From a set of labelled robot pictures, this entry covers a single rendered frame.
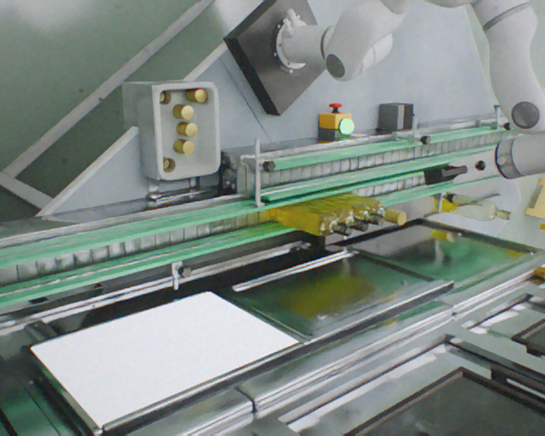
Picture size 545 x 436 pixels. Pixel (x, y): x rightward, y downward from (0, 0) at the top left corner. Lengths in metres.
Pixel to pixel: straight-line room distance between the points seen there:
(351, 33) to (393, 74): 0.77
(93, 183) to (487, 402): 0.95
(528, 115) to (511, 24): 0.16
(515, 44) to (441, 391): 0.61
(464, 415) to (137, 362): 0.57
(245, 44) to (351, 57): 0.33
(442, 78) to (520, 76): 1.23
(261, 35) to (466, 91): 1.07
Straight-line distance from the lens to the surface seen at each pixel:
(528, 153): 1.14
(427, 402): 1.09
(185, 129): 1.46
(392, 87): 2.06
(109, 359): 1.13
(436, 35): 2.23
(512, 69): 1.07
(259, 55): 1.57
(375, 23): 1.29
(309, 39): 1.53
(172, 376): 1.05
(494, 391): 1.15
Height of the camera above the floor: 2.05
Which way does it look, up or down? 48 degrees down
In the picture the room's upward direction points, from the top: 109 degrees clockwise
